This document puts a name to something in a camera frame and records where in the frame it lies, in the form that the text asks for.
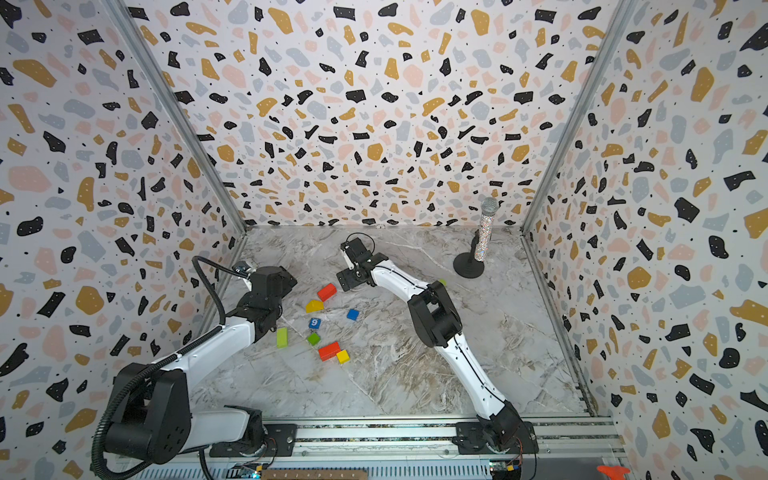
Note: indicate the glitter microphone on stand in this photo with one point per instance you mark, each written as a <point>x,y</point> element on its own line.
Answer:
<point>471,264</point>

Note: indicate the red block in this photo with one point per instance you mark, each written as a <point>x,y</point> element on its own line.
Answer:
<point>327,292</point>
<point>329,351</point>

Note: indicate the aluminium mounting rail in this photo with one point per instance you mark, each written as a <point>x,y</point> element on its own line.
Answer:
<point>415,447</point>

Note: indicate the lime green long block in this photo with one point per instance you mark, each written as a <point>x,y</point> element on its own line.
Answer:
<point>282,338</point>

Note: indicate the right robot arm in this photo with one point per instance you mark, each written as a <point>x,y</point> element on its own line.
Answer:
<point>438,325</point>

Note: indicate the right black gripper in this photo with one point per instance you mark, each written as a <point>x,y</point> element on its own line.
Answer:
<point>352,276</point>

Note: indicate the red clamp handle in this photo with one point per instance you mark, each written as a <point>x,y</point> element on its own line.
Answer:
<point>614,472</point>

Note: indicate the yellow cube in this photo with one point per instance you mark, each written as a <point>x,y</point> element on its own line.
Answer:
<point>343,356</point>

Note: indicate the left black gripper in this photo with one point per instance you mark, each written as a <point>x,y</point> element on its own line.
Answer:
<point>287,280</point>

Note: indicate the yellow half-round block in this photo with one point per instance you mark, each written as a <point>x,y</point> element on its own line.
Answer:
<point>314,306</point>

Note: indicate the wooden strip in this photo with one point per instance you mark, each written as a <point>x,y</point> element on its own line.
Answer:
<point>314,474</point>

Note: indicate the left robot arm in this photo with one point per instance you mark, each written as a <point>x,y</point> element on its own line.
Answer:
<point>149,418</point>

